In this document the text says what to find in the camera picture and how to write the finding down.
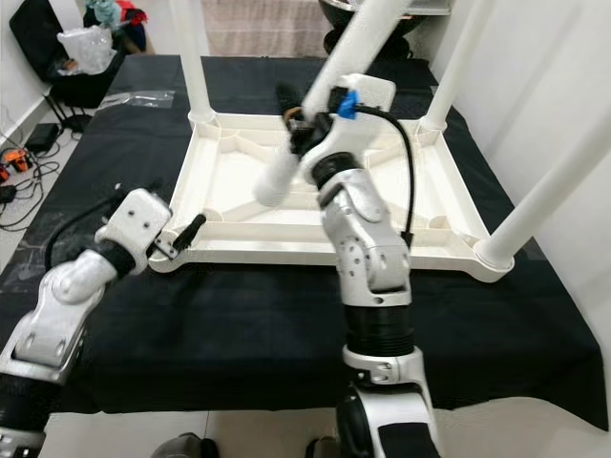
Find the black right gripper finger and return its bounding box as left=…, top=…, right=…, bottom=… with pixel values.
left=275, top=81, right=311, bottom=130

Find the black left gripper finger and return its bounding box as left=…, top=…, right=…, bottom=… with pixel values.
left=174, top=214, right=209, bottom=251

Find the white plastic table top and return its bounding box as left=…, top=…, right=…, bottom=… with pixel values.
left=148, top=110, right=516, bottom=284

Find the beige striped cloth cover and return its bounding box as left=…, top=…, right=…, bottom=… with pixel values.
left=212, top=0, right=330, bottom=56

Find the black round basin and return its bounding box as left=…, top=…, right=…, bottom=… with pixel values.
left=320, top=0, right=440, bottom=58

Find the black power adapter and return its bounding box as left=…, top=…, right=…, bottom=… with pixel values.
left=27, top=124, right=63, bottom=152

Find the orange black battery pack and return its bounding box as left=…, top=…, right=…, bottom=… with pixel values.
left=5, top=148, right=32, bottom=173

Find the red cloth bundle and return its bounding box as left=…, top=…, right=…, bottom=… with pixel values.
left=119, top=3, right=149, bottom=28

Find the teal cloth bundle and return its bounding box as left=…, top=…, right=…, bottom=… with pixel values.
left=86, top=0, right=123, bottom=30

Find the clear plastic bag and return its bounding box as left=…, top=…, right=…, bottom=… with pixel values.
left=57, top=26, right=120, bottom=75

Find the black fabric bag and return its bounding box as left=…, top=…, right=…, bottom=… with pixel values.
left=10, top=0, right=144, bottom=108

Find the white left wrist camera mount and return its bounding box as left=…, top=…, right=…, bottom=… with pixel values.
left=105, top=188, right=175, bottom=259

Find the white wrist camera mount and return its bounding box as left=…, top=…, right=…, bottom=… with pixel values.
left=105, top=188, right=175, bottom=259
left=305, top=73, right=397, bottom=187

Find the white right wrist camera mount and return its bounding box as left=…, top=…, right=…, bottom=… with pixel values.
left=305, top=73, right=397, bottom=187

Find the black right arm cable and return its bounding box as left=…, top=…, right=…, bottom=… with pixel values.
left=358, top=103, right=416, bottom=247

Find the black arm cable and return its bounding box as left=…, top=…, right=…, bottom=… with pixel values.
left=43, top=191, right=130, bottom=273
left=358, top=103, right=416, bottom=247

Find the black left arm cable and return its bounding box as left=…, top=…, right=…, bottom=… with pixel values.
left=43, top=191, right=130, bottom=273

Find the black floor cable tangle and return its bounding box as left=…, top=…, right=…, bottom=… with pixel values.
left=0, top=114, right=77, bottom=232

